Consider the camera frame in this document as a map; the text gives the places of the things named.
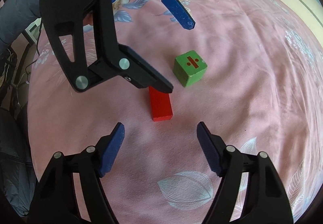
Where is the green wooden cube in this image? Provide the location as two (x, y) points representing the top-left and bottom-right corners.
(173, 50), (208, 87)

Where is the red wooden block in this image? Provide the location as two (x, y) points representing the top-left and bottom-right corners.
(148, 87), (173, 122)

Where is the pink floral bed sheet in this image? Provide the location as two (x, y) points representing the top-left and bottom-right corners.
(27, 0), (322, 223)

